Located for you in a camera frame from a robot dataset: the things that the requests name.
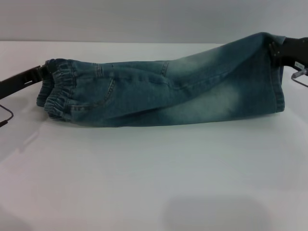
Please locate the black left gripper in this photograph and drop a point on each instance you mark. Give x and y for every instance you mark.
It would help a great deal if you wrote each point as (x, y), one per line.
(10, 87)

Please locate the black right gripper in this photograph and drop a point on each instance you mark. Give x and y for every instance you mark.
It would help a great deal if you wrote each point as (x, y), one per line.
(297, 50)

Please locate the blue denim shorts basketball print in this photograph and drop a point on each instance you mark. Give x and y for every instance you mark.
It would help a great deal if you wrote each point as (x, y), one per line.
(168, 91)

